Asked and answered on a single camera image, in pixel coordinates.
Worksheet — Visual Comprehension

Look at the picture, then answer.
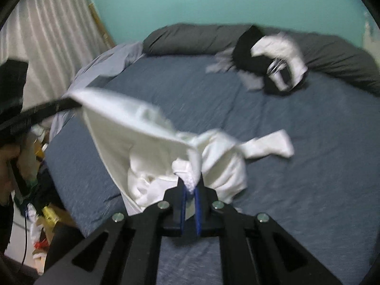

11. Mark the black garment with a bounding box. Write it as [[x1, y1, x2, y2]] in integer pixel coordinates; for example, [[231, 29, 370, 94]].
[[232, 25, 310, 95]]

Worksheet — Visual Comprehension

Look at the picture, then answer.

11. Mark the light grey sheet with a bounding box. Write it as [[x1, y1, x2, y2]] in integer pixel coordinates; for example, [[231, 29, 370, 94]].
[[49, 42, 146, 143]]

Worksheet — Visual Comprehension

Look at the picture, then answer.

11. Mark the floor clutter pile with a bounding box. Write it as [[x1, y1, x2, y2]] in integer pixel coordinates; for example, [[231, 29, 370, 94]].
[[12, 124, 78, 262]]

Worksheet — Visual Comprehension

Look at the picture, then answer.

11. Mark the beige curtain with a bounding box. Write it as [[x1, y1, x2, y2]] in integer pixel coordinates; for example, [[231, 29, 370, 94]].
[[0, 0, 117, 119]]

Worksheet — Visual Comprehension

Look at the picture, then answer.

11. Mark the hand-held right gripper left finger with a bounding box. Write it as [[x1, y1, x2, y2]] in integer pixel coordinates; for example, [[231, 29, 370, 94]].
[[34, 180, 187, 285]]

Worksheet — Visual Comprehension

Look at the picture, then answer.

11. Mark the crumpled white garment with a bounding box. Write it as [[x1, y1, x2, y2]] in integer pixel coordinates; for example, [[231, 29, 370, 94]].
[[251, 33, 309, 91]]

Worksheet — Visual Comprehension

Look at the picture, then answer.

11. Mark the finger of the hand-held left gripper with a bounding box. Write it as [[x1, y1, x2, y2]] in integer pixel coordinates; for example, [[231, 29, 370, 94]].
[[0, 97, 83, 139]]

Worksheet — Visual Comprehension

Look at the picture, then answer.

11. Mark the bed with blue sheet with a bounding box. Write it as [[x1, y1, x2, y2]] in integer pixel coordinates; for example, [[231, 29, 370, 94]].
[[44, 54, 380, 285]]

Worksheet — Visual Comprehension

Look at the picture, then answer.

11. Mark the white long-sleeved shirt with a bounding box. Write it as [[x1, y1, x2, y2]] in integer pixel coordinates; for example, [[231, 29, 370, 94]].
[[64, 88, 295, 216]]

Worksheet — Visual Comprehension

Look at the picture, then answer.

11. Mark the person's left hand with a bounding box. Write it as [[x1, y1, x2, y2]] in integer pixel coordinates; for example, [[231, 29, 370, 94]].
[[0, 145, 21, 204]]

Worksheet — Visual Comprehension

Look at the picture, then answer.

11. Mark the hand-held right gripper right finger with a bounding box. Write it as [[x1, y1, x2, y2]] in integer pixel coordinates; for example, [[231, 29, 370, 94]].
[[194, 177, 342, 285]]

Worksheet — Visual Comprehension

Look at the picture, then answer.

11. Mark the dark grey duvet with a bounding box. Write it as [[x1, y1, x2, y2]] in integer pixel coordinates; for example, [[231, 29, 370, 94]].
[[142, 23, 380, 96]]

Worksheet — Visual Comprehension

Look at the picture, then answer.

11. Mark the wooden trim strip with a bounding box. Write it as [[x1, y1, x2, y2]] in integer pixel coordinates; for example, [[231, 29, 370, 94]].
[[88, 2, 117, 48]]

